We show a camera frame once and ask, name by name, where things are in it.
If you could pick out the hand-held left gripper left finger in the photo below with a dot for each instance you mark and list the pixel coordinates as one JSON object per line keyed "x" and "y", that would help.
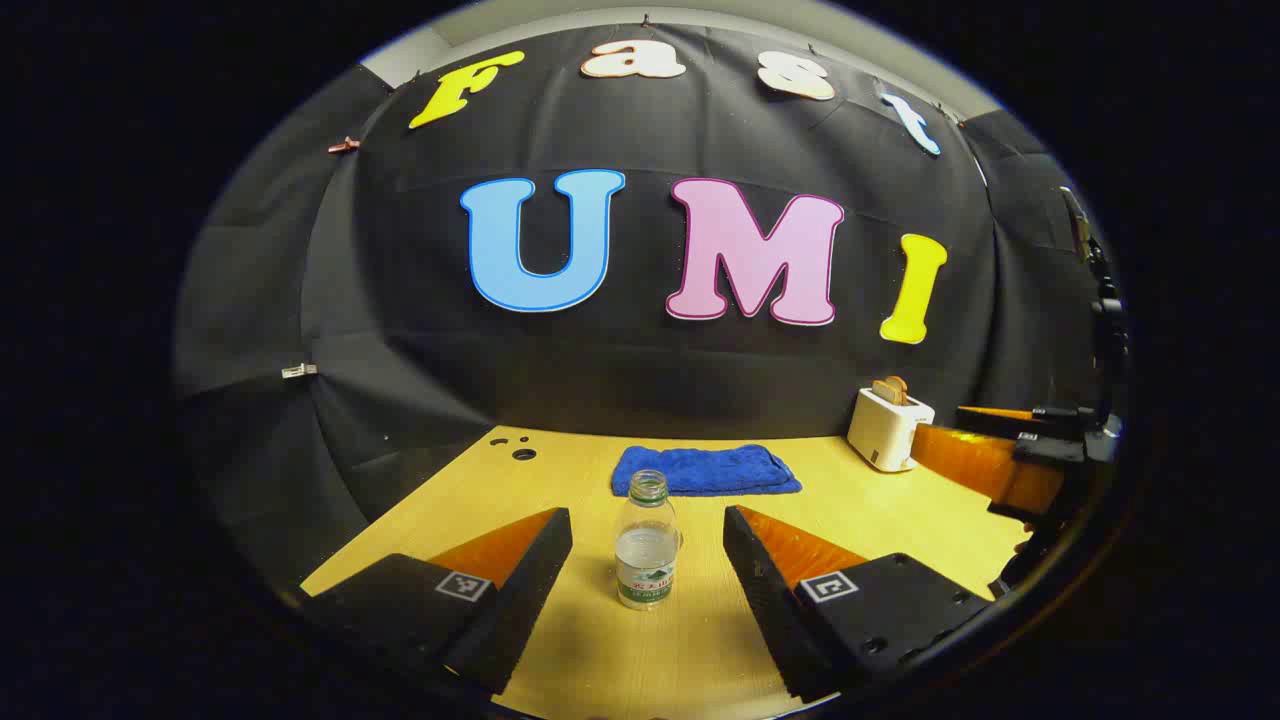
{"x": 530, "y": 580}

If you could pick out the pink backdrop clip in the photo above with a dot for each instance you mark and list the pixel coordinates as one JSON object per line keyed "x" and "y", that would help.
{"x": 343, "y": 145}

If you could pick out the black backdrop cloth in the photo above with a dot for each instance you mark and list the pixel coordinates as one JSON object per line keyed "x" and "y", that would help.
{"x": 620, "y": 370}

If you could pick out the white toaster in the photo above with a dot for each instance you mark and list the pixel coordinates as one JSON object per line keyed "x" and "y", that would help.
{"x": 885, "y": 430}

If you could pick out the blue folded towel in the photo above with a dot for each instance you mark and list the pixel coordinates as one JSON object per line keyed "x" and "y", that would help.
{"x": 705, "y": 470}

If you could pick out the clear plastic water bottle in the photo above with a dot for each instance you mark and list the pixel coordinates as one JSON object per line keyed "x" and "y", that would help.
{"x": 648, "y": 565}

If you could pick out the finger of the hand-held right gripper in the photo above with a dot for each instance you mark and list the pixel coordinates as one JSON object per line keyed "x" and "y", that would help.
{"x": 975, "y": 465}
{"x": 1030, "y": 420}

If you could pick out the brown toast slice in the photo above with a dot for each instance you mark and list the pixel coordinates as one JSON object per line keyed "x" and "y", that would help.
{"x": 890, "y": 390}

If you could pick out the silver backdrop clip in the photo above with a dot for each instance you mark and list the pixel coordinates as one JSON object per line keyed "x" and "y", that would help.
{"x": 298, "y": 370}

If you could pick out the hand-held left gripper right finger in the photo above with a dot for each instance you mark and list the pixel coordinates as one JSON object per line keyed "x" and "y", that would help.
{"x": 765, "y": 590}

